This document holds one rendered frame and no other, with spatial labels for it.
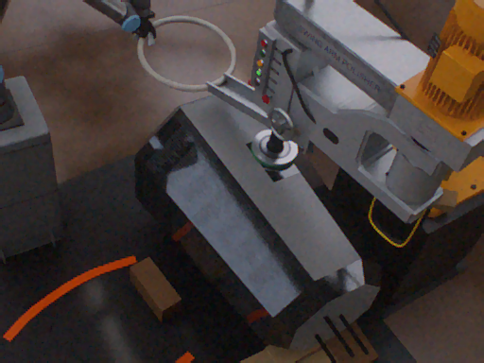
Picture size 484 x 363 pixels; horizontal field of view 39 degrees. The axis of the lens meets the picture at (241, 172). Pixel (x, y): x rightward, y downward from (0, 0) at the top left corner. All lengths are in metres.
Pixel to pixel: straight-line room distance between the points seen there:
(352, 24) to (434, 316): 1.91
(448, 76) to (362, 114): 0.50
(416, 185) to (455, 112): 0.38
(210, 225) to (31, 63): 2.14
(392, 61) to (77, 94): 2.60
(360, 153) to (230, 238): 0.74
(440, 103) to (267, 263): 1.07
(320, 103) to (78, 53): 2.53
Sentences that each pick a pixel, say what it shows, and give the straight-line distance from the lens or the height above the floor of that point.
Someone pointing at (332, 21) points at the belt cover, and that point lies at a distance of 2.51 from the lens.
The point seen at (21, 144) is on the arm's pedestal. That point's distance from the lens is 3.18.
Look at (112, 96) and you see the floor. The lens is 4.52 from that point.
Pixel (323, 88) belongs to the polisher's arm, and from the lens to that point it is 2.69.
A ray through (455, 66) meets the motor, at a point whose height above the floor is 1.94.
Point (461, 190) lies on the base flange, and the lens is 3.38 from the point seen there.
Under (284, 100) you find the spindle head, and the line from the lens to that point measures 2.77.
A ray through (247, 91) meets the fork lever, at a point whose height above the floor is 0.96.
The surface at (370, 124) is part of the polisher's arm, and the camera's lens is 2.49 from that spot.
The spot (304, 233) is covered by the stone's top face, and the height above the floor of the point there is 0.82.
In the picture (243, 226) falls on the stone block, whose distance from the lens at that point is 2.99.
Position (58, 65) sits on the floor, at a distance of 4.75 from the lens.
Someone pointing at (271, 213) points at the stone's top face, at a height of 0.82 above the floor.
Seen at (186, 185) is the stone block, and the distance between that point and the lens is 3.18.
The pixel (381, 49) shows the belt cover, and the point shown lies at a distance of 2.44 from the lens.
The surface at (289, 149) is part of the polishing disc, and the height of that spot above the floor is 0.85.
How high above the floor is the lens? 3.17
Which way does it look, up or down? 50 degrees down
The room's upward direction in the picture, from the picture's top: 11 degrees clockwise
